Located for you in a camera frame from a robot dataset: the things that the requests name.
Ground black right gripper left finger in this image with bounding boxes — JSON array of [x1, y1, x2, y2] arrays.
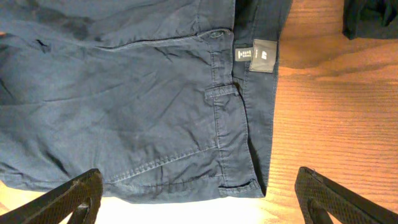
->
[[1, 169, 103, 224]]

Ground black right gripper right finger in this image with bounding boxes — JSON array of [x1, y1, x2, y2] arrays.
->
[[295, 167, 397, 224]]

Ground black folded garment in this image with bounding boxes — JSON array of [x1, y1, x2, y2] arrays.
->
[[342, 0, 397, 40]]

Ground navy blue shorts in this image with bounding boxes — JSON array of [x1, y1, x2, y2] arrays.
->
[[1, 0, 292, 203]]

